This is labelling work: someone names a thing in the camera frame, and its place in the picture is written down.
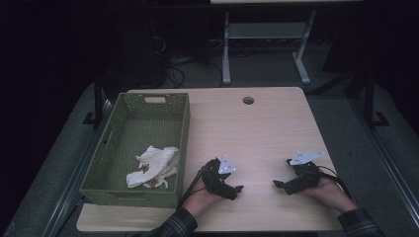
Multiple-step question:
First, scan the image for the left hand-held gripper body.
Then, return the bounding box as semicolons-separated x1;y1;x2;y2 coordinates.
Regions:
201;155;237;199

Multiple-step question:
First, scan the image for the person's left hand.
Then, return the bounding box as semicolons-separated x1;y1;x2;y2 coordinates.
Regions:
182;188;225;218

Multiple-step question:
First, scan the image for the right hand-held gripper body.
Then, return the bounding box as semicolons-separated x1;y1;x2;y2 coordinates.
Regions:
284;150;325;196

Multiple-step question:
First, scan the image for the tangle of black floor cables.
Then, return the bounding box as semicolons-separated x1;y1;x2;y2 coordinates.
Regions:
166;57;225;88

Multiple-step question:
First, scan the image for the aluminium rail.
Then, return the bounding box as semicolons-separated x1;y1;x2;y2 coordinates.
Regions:
349;98;419;228
41;98;115;237

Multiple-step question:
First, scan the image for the green woven basket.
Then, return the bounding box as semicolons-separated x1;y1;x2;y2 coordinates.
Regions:
78;92;192;209

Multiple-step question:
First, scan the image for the right hand-held gripper black cable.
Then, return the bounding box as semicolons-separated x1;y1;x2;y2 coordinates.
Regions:
315;165;354;201

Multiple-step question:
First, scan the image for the black metal stand post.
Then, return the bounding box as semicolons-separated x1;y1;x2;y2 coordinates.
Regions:
362;70;391;129
82;70;107;129

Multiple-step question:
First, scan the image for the white cloth with brown print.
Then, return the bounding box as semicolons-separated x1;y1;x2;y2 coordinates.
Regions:
126;145;181;190

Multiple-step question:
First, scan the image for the person's right hand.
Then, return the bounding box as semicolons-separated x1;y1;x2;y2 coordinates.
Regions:
302;179;359;214

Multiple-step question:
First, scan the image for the white metal table frame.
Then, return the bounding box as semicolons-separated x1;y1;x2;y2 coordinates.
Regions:
221;9;317;86

